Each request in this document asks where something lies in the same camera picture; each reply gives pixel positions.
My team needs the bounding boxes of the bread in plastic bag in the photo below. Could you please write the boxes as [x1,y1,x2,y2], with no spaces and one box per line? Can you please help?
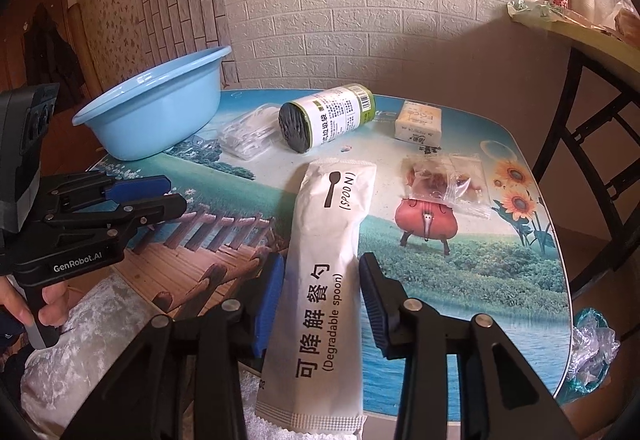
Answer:
[612,5,640,39]

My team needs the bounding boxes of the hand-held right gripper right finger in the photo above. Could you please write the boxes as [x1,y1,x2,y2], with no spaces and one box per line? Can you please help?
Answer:
[359,252,581,440]

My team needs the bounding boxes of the crumpled clear plastic wrapper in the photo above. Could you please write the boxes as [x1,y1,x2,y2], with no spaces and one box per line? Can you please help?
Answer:
[507,0,551,23]

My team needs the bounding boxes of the wooden door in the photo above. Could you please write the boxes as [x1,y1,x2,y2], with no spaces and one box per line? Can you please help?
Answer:
[0,0,88,96]

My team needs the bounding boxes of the light blue plastic basin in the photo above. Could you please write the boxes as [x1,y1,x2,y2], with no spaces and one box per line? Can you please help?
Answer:
[71,45,233,162]

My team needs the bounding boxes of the dark hanging coat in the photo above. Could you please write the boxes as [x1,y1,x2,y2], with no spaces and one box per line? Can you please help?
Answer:
[25,5,83,113]

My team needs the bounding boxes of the white paper spoon packet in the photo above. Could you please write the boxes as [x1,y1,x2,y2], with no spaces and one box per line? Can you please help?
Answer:
[255,158,378,438]

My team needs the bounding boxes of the cream tissue pack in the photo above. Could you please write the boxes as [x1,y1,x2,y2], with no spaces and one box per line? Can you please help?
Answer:
[394,100,445,144]

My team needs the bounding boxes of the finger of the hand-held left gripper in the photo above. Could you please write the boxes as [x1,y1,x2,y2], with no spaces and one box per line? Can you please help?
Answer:
[37,171,171,221]
[42,194,187,253]

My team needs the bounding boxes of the clear snack packet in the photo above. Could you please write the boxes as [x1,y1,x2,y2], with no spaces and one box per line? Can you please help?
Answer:
[447,154,493,220]
[402,155,460,207]

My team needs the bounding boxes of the clear plastic bagged items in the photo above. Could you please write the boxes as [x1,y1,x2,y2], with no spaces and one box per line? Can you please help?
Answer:
[218,103,279,161]

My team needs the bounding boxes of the yellow folding table black legs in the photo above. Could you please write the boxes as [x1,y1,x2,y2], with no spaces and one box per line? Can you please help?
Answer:
[510,2,640,293]

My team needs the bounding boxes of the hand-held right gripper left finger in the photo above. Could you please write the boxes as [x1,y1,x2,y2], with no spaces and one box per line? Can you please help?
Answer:
[60,252,286,440]

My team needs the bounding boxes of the green white cylindrical can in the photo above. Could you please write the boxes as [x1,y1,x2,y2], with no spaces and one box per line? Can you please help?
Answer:
[278,84,377,155]

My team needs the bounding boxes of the person's left hand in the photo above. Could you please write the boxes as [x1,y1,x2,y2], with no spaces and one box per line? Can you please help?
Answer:
[0,276,69,328]

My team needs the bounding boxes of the teal trash bin with liner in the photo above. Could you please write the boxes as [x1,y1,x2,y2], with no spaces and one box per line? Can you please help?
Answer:
[555,307,621,403]

